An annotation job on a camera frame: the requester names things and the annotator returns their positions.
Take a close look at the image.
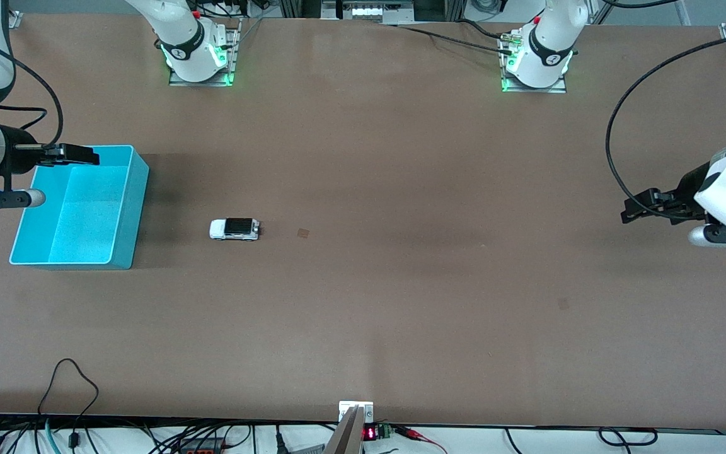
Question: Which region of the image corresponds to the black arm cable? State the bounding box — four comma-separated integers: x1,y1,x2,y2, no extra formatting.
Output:
605,28,726,223
0,28,65,147

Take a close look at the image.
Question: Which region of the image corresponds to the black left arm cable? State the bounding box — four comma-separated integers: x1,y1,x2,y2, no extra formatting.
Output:
605,28,726,223

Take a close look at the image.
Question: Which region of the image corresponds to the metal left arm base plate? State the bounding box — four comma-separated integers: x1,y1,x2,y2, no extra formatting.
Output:
500,33,568,95

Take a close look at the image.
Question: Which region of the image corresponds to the turquoise plastic bin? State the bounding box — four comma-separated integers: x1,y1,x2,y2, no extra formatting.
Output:
9,145,150,271

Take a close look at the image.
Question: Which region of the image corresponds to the black coiled floor cable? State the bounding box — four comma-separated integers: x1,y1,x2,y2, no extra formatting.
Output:
597,427,659,448

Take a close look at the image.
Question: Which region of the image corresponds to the thin black looped cable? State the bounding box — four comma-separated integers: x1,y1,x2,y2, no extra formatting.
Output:
37,358,100,450

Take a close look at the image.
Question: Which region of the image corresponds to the white jeep toy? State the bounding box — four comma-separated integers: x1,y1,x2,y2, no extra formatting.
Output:
209,218,262,242

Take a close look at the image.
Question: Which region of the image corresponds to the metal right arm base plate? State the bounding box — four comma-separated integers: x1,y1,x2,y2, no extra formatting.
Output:
168,17,242,88

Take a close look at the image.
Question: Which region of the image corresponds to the lit background control unit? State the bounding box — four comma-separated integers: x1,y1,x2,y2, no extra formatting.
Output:
321,0,415,23

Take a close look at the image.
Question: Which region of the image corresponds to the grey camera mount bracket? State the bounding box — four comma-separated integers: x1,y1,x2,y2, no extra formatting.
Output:
324,401,375,454

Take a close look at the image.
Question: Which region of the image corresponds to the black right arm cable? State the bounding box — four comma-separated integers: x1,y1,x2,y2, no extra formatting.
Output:
0,28,65,147

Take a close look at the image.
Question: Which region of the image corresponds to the black base power cable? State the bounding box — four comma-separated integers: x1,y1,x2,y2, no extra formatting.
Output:
376,19,516,55

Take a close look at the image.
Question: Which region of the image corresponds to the red clip lead wire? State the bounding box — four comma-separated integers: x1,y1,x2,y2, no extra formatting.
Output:
393,426,449,454

